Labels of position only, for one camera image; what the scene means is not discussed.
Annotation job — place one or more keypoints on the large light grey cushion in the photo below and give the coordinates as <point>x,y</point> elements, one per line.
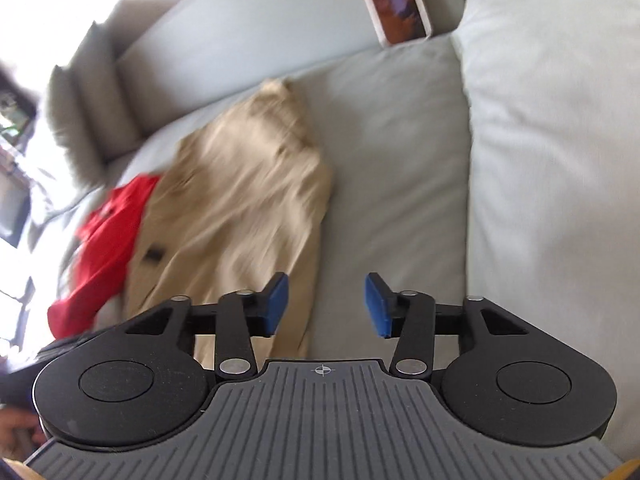
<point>550,160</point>

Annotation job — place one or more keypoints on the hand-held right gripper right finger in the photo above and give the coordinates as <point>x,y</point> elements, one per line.
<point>378,306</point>

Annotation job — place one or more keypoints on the light grey sofa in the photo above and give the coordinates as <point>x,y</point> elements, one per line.
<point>400,185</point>

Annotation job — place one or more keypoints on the person's left hand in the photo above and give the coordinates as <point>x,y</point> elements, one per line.
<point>20,422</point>

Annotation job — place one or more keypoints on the beige pants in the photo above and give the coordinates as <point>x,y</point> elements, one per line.
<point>240,200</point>

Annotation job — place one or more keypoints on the grey throw pillow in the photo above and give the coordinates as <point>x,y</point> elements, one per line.
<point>85,95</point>

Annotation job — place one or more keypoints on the red garment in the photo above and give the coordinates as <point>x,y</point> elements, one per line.
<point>107,250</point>

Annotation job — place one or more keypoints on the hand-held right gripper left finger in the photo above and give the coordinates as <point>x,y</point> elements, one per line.
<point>276,306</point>

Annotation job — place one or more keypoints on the framed photo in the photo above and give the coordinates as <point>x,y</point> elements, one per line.
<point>395,0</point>

